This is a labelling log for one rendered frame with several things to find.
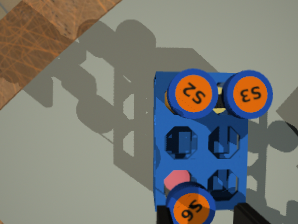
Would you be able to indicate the grey bench mat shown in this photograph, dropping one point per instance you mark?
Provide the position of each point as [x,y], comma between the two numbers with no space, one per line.
[76,143]

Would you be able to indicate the blue tube rack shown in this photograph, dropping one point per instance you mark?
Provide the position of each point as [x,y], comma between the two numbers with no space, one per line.
[175,138]

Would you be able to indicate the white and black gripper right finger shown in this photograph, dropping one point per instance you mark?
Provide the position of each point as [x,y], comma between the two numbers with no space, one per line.
[245,214]

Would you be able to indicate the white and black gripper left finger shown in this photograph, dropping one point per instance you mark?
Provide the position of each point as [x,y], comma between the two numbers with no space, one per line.
[163,215]

